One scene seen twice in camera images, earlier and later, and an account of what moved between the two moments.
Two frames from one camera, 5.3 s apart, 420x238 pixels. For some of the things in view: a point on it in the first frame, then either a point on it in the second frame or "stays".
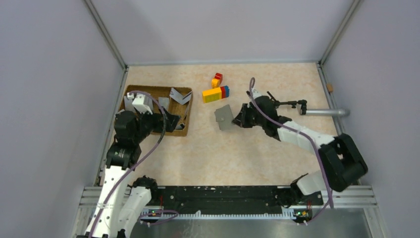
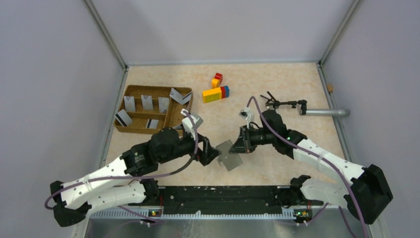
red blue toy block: [225, 91] stays
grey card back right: [164, 101] stays
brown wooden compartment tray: [177, 99] stays
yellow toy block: [211, 94] stays
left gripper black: [171, 121] to [209, 152]
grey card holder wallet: [224, 117] to [229, 160]
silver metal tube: [328, 112] stays
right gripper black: [241, 119] to [243, 144]
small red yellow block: [216, 81] stays
